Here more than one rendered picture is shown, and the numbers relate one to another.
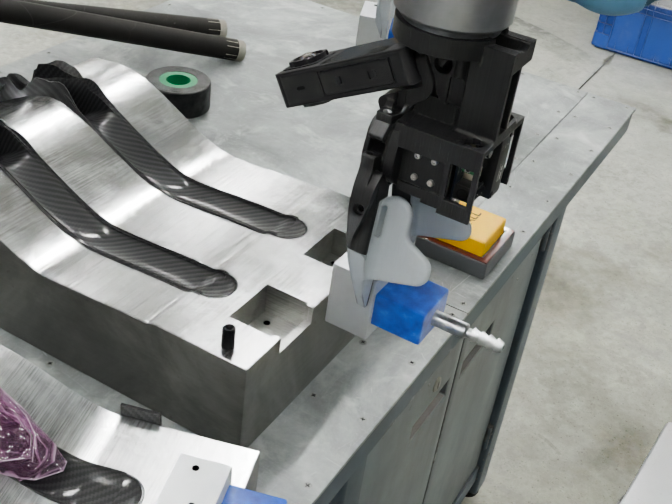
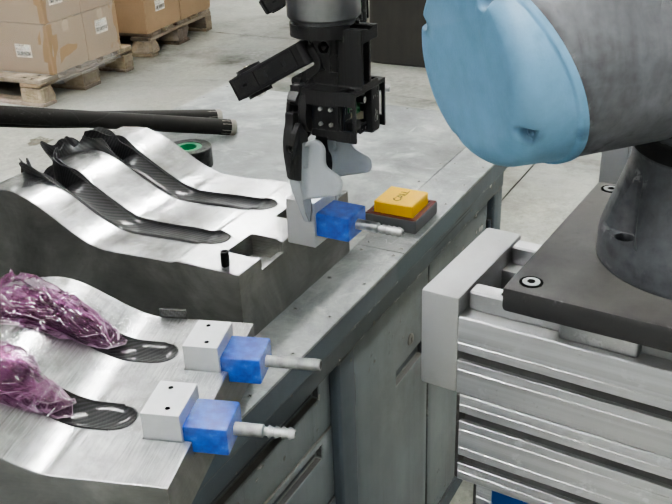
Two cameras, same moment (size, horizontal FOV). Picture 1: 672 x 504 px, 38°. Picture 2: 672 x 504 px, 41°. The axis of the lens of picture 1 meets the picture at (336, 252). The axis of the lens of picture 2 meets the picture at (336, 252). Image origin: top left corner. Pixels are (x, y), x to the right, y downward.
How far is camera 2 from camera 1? 34 cm
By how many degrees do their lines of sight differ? 8
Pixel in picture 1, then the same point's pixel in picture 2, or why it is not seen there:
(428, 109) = (321, 79)
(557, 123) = not seen: hidden behind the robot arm
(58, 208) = (107, 213)
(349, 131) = not seen: hidden behind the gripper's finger
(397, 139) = (305, 100)
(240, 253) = (232, 221)
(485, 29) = (340, 18)
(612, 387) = not seen: hidden behind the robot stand
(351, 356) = (321, 285)
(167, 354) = (188, 281)
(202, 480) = (213, 330)
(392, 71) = (294, 58)
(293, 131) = (275, 169)
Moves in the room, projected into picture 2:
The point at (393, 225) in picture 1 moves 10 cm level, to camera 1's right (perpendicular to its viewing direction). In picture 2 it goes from (314, 158) to (410, 156)
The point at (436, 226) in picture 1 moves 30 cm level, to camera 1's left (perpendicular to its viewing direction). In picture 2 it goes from (350, 166) to (85, 170)
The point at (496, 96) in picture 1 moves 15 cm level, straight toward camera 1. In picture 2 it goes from (356, 59) to (326, 104)
